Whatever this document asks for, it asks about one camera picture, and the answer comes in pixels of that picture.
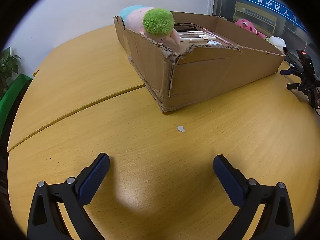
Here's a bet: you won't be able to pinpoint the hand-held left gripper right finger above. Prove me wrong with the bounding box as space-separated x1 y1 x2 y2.
213 154 295 240

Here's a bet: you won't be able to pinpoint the green potted plant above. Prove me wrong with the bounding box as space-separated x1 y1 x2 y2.
0 47 21 93

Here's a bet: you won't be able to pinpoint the pink pen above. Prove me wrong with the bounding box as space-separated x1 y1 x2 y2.
201 28 234 47

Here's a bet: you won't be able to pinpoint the white plush toy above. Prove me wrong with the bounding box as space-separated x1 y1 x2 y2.
268 36 286 53

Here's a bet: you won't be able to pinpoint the black cable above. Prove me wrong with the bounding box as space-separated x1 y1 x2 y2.
284 47 302 67

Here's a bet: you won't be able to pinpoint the brown cardboard box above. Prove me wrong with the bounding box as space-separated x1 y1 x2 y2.
113 11 285 113

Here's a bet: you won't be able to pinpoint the pink pig plush toy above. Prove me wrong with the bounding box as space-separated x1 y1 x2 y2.
119 5 181 46

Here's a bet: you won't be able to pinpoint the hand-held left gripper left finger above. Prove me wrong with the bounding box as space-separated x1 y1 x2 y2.
27 152 110 240

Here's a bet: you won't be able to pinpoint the black sunglasses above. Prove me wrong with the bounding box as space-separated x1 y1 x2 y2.
174 23 200 32

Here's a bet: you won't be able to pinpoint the white phone case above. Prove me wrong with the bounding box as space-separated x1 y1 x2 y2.
178 31 216 42

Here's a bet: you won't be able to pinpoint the green chair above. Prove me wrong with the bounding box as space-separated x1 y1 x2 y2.
0 74 33 135

